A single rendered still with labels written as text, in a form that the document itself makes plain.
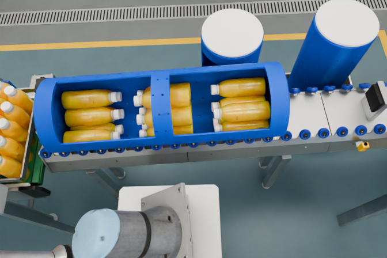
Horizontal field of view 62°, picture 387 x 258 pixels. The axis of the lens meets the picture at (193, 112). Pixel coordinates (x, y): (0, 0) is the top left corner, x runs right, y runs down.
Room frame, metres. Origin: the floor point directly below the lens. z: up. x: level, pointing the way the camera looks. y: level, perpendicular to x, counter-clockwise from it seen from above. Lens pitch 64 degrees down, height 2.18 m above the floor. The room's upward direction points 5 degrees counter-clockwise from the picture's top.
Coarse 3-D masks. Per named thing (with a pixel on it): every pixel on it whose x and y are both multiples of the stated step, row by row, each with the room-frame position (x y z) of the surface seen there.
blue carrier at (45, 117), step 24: (144, 72) 0.67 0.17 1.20; (168, 72) 0.65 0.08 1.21; (192, 72) 0.64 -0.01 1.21; (216, 72) 0.71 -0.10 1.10; (240, 72) 0.71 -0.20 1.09; (264, 72) 0.70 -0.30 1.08; (48, 96) 0.59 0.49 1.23; (168, 96) 0.54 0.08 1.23; (192, 96) 0.67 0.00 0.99; (216, 96) 0.66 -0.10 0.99; (264, 96) 0.64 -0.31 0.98; (288, 96) 0.51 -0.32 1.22; (48, 120) 0.50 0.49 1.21; (120, 120) 0.60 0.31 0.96; (168, 120) 0.47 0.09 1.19; (288, 120) 0.44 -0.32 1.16; (48, 144) 0.45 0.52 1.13; (72, 144) 0.45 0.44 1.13; (96, 144) 0.44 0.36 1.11; (120, 144) 0.44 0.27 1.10; (144, 144) 0.44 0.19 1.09; (168, 144) 0.44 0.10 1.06
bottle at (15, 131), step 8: (8, 120) 0.59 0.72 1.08; (0, 128) 0.56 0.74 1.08; (8, 128) 0.56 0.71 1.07; (16, 128) 0.56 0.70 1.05; (24, 128) 0.59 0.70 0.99; (8, 136) 0.54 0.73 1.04; (16, 136) 0.54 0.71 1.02; (24, 136) 0.56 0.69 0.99; (24, 144) 0.54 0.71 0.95; (32, 144) 0.55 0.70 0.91
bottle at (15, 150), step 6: (6, 138) 0.52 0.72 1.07; (6, 144) 0.49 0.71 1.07; (12, 144) 0.50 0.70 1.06; (18, 144) 0.51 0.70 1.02; (0, 150) 0.47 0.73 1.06; (6, 150) 0.47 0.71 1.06; (12, 150) 0.48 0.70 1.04; (18, 150) 0.49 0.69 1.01; (24, 150) 0.50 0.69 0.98; (12, 156) 0.47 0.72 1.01; (18, 156) 0.47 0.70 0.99; (30, 156) 0.49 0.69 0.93
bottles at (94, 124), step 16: (256, 96) 0.59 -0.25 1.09; (80, 112) 0.58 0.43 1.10; (96, 112) 0.58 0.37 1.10; (112, 112) 0.58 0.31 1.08; (144, 112) 0.57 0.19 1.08; (80, 128) 0.55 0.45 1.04; (96, 128) 0.54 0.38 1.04; (112, 128) 0.54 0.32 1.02; (144, 128) 0.53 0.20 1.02; (176, 128) 0.49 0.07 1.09; (192, 128) 0.48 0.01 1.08; (224, 128) 0.47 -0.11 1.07; (240, 128) 0.46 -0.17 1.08; (256, 128) 0.46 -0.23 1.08
